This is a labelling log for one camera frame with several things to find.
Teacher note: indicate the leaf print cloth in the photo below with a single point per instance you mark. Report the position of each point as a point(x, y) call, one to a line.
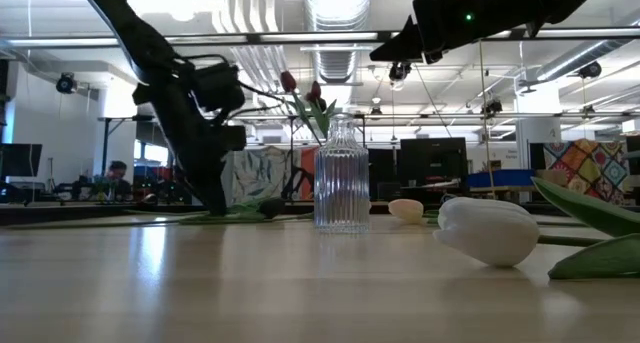
point(265, 175)

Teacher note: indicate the orange panel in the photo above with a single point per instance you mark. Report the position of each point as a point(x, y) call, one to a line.
point(307, 173)

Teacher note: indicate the black ceiling camera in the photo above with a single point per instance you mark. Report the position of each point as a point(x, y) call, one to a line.
point(590, 69)
point(492, 107)
point(66, 83)
point(400, 72)

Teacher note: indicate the black aluminium table frame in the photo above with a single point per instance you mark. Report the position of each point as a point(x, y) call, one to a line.
point(75, 214)

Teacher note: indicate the white artificial tulip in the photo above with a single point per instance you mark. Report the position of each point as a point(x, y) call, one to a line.
point(487, 230)

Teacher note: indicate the blue table cover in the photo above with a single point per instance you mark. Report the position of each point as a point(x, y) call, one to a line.
point(500, 178)

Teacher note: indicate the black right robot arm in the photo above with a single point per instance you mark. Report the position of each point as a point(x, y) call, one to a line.
point(565, 0)

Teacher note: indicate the black high stand table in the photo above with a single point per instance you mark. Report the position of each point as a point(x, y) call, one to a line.
point(105, 148)

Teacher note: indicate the clear ribbed glass vase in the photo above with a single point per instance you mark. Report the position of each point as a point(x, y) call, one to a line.
point(341, 183)

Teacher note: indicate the black computer monitor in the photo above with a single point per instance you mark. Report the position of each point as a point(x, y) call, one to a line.
point(382, 173)
point(432, 158)
point(20, 160)

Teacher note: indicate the silver ventilation duct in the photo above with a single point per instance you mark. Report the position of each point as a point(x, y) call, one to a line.
point(337, 58)
point(575, 58)

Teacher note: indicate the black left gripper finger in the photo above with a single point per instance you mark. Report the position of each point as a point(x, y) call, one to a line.
point(212, 183)
point(189, 168)

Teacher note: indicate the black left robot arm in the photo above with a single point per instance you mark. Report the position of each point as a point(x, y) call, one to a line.
point(132, 35)

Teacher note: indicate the person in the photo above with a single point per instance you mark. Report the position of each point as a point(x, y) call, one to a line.
point(118, 173)

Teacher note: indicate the dark red artificial tulip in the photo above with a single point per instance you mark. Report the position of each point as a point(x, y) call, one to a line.
point(315, 89)
point(287, 81)

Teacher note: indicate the grey overhead crossbeam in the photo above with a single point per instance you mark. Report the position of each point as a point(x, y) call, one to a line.
point(400, 34)

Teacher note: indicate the colourful patchwork quilt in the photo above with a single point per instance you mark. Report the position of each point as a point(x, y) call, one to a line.
point(585, 170)

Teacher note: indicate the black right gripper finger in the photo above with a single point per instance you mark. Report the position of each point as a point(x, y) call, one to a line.
point(395, 56)
point(405, 40)

